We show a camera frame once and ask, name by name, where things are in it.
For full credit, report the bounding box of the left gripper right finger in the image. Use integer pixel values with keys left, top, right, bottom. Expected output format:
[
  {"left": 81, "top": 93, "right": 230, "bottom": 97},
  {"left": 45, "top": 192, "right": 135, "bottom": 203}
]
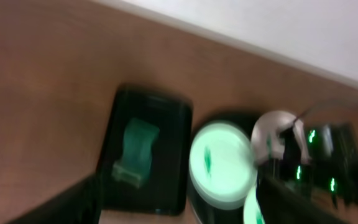
[{"left": 256, "top": 176, "right": 346, "bottom": 224}]

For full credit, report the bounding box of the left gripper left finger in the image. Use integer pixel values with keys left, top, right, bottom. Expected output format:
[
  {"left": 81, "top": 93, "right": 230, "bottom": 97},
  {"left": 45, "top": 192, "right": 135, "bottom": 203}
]
[{"left": 8, "top": 174, "right": 102, "bottom": 224}]

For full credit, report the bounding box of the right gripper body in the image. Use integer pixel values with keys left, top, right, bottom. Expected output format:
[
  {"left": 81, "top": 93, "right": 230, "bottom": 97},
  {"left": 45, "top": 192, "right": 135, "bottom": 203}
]
[{"left": 268, "top": 127, "right": 313, "bottom": 190}]

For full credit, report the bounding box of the mint plate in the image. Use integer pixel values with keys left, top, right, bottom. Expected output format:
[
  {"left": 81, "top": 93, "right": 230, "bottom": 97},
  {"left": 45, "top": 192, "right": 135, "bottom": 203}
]
[
  {"left": 243, "top": 186, "right": 265, "bottom": 224},
  {"left": 189, "top": 122, "right": 257, "bottom": 210}
]

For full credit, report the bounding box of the green scrubbing sponge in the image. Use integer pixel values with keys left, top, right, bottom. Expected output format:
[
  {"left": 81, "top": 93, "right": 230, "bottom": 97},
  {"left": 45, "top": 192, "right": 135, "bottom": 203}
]
[{"left": 112, "top": 118, "right": 160, "bottom": 188}]

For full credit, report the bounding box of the white plate top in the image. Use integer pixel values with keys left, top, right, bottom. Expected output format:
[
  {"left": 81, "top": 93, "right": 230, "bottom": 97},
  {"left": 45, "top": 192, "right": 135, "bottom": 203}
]
[{"left": 250, "top": 110, "right": 311, "bottom": 165}]

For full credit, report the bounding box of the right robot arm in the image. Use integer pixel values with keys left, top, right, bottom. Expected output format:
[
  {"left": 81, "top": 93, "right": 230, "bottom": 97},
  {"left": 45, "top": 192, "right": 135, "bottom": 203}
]
[{"left": 264, "top": 123, "right": 358, "bottom": 205}]

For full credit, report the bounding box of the black round tray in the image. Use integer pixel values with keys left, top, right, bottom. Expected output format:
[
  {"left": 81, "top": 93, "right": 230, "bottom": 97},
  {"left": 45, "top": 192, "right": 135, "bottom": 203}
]
[{"left": 187, "top": 111, "right": 260, "bottom": 223}]

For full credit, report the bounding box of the black rectangular water tray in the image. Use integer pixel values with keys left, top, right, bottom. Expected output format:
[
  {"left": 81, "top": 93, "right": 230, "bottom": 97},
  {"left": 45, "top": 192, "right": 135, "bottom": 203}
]
[{"left": 96, "top": 83, "right": 193, "bottom": 216}]

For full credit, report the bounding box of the mint plate bottom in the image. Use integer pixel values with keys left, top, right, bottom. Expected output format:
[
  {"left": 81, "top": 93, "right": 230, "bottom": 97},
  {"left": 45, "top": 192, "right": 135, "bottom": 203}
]
[{"left": 243, "top": 186, "right": 265, "bottom": 224}]

